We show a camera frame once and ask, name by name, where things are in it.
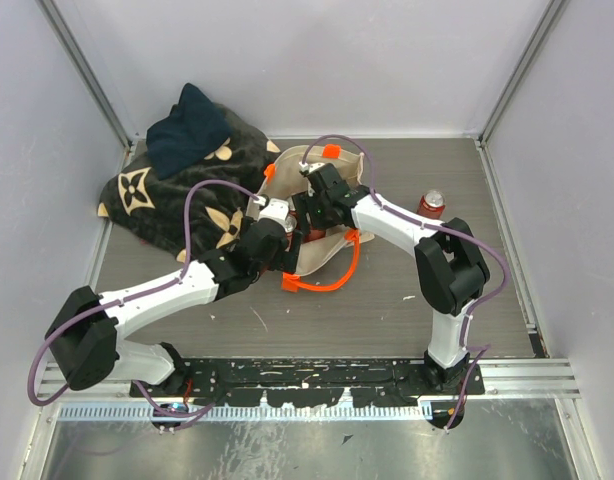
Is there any beige canvas tote bag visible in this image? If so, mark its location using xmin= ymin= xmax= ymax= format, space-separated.
xmin=241 ymin=144 xmax=373 ymax=292

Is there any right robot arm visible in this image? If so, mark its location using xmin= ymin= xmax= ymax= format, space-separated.
xmin=293 ymin=163 xmax=490 ymax=394

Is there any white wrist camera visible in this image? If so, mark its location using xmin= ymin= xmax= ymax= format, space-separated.
xmin=254 ymin=195 xmax=290 ymax=225
xmin=299 ymin=162 xmax=325 ymax=177

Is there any dark floral patterned blanket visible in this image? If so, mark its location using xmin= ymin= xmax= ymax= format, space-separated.
xmin=97 ymin=103 xmax=280 ymax=262

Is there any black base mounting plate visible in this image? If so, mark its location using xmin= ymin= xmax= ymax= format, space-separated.
xmin=146 ymin=358 xmax=485 ymax=408

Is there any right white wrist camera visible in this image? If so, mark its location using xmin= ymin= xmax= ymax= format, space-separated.
xmin=299 ymin=162 xmax=325 ymax=177

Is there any navy blue cloth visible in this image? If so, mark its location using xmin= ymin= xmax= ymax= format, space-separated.
xmin=146 ymin=83 xmax=232 ymax=180

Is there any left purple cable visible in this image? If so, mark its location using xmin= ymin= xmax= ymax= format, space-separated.
xmin=26 ymin=179 xmax=266 ymax=433

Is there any red soda can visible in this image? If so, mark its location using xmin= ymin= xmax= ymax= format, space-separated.
xmin=284 ymin=214 xmax=297 ymax=239
xmin=306 ymin=229 xmax=326 ymax=242
xmin=416 ymin=189 xmax=446 ymax=219

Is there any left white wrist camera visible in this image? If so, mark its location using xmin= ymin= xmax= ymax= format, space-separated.
xmin=254 ymin=195 xmax=290 ymax=225

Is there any aluminium front rail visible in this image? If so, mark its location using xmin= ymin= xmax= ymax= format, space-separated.
xmin=34 ymin=359 xmax=583 ymax=422

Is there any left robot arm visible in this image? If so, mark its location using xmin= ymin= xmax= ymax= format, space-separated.
xmin=45 ymin=218 xmax=304 ymax=396

